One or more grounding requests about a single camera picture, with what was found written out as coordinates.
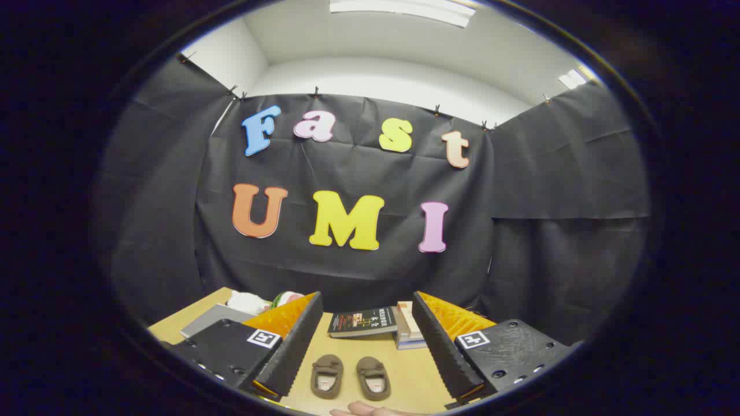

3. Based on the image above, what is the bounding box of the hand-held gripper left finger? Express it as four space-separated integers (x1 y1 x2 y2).
169 292 324 402

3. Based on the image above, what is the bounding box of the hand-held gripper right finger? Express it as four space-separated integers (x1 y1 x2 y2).
412 291 584 405

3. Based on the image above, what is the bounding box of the brown fuzzy shoe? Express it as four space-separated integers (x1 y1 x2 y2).
310 354 344 399
356 356 392 401

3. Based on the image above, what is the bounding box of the grey fabric storage box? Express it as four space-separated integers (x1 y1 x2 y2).
180 304 256 339

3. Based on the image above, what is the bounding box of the beige cover book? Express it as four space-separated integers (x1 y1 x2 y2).
397 300 426 340

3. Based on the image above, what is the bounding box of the white plush toy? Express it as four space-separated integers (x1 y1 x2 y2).
227 291 272 315

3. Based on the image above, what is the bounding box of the black cover book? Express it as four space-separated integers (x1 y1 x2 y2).
327 306 398 339

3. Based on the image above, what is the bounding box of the black backdrop cloth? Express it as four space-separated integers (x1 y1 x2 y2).
92 55 651 347

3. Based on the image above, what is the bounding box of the small ceiling light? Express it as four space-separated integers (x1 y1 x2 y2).
558 68 588 90

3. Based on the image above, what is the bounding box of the long ceiling light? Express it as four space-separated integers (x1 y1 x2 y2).
330 0 476 28

